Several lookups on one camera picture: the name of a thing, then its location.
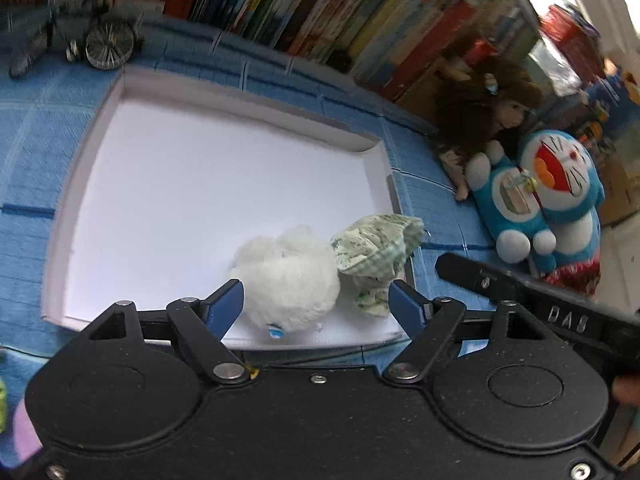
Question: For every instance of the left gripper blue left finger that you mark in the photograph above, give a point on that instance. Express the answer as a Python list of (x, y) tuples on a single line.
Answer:
[(221, 309)]

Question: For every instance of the red basket on shelf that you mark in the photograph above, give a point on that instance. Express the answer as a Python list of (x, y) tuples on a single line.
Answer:
[(576, 40)]

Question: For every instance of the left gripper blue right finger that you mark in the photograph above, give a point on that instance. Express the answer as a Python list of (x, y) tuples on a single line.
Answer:
[(411, 310)]

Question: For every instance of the white fluffy plush ball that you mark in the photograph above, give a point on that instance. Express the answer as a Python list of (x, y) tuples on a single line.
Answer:
[(290, 281)]

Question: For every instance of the white cardboard box tray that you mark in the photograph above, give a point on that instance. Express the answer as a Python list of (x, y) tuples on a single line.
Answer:
[(175, 174)]

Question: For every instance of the blue Doraemon plush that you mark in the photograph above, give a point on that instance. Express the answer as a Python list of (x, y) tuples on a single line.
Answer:
[(542, 206)]

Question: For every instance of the blue checked tablecloth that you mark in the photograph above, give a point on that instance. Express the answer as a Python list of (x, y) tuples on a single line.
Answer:
[(45, 114)]

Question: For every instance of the miniature black bicycle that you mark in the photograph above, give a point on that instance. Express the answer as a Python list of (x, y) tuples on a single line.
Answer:
[(108, 42)]

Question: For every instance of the brown haired monkey doll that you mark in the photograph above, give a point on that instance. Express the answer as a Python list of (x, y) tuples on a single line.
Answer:
[(491, 104)]

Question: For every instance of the row of upright books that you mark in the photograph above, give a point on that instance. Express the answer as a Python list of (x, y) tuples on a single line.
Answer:
[(386, 45)]

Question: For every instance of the green checked fabric pouch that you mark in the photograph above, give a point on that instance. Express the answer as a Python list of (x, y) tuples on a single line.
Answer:
[(373, 252)]

